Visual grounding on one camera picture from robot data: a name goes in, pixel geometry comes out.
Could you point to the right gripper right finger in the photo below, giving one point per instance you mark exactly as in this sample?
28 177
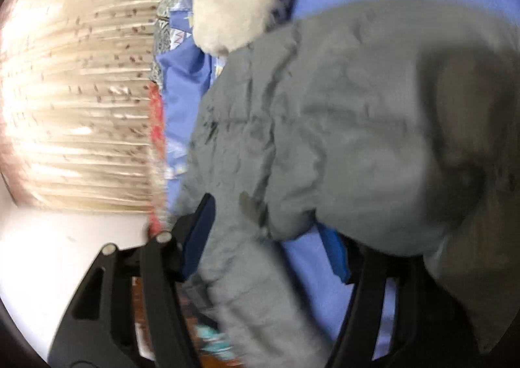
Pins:
365 338

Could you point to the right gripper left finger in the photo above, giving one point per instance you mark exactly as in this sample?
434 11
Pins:
126 311

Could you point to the grey padded jacket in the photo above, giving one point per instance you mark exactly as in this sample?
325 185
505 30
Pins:
394 122

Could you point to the blue patterned bed sheet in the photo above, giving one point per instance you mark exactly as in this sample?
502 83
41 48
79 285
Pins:
189 73

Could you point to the brown carved wooden headboard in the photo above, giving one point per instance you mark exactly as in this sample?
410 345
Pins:
211 345

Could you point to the red patterned quilt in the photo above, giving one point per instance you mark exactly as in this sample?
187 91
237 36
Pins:
157 157

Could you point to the beige floral curtain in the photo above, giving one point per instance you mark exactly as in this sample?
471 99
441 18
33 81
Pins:
75 93

